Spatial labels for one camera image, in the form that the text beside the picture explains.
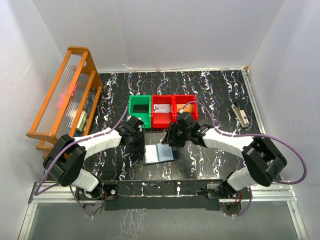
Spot red double plastic bin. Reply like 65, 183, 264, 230
151, 94, 197, 129

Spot green plastic bin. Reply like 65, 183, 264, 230
128, 95, 152, 129

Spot black silver stapler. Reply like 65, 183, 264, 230
231, 100, 250, 128

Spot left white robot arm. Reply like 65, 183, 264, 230
43, 116, 144, 196

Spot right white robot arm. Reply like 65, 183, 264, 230
161, 112, 288, 198

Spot orange credit card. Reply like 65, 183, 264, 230
176, 103, 194, 113

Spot silver credit card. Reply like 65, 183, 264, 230
153, 103, 172, 114

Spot white eraser box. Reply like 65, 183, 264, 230
76, 110, 88, 132

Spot wooden shelf rack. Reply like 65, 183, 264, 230
26, 46, 103, 156

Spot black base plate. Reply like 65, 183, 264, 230
75, 180, 250, 212

